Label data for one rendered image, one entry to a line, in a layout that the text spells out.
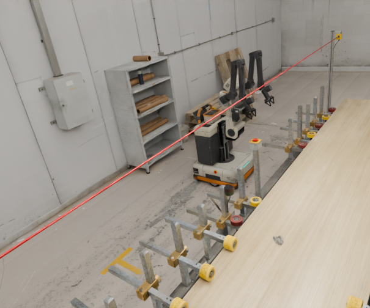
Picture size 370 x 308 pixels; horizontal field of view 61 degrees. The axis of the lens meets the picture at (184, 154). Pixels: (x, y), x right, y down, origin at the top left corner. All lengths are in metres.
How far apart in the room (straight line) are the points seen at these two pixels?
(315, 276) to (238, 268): 0.39
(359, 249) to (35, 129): 3.47
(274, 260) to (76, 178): 3.22
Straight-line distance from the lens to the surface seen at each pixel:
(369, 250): 2.04
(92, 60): 4.54
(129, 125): 4.62
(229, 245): 1.90
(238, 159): 4.22
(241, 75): 3.46
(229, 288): 1.76
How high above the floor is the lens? 2.23
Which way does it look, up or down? 25 degrees down
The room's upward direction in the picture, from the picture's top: 9 degrees counter-clockwise
